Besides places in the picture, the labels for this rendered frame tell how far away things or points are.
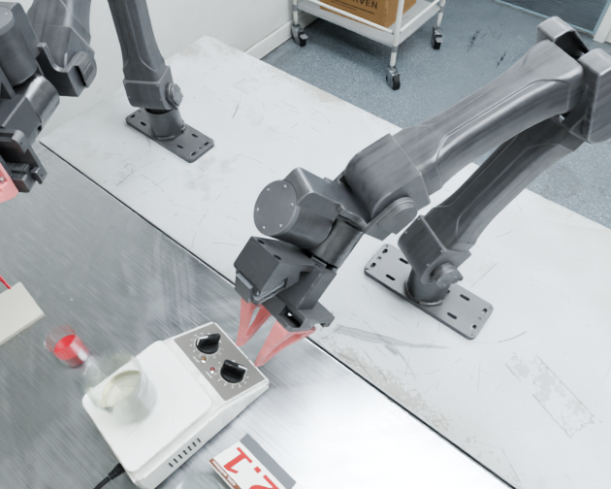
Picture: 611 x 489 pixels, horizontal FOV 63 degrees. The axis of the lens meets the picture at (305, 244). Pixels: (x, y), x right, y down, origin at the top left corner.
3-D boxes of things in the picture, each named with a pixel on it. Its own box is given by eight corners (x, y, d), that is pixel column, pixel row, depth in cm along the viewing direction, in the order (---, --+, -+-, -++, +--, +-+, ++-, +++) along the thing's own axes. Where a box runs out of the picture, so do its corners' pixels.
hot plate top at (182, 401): (162, 339, 66) (161, 336, 65) (216, 405, 61) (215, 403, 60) (80, 401, 61) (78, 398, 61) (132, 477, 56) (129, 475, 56)
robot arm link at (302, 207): (271, 262, 47) (362, 175, 42) (241, 198, 52) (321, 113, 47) (342, 282, 55) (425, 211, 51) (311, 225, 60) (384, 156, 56)
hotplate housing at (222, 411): (215, 327, 76) (207, 301, 69) (272, 388, 70) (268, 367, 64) (83, 430, 67) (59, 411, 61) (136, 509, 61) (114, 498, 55)
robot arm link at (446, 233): (411, 283, 67) (622, 80, 49) (388, 246, 70) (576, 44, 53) (439, 284, 71) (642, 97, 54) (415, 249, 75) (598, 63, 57)
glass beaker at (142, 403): (119, 373, 63) (95, 344, 56) (168, 380, 62) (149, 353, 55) (97, 429, 59) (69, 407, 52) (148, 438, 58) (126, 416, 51)
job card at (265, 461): (247, 433, 67) (243, 424, 63) (297, 482, 63) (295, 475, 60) (212, 469, 64) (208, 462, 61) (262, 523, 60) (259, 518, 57)
